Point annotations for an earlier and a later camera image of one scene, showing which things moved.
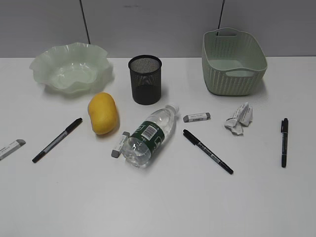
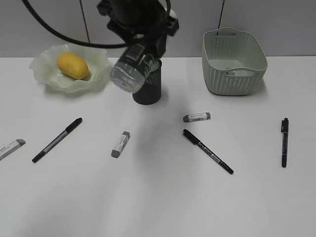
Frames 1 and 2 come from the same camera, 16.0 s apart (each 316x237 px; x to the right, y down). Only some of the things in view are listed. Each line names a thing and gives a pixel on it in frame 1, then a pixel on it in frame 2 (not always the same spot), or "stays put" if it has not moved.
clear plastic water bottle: (138, 148) to (132, 77)
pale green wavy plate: (73, 69) stays put
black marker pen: (195, 141) stays put
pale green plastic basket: (234, 61) stays put
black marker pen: (284, 136) stays put
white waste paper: (243, 117) to (232, 73)
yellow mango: (103, 113) to (72, 65)
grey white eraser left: (11, 147) stays put
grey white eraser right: (196, 117) stays put
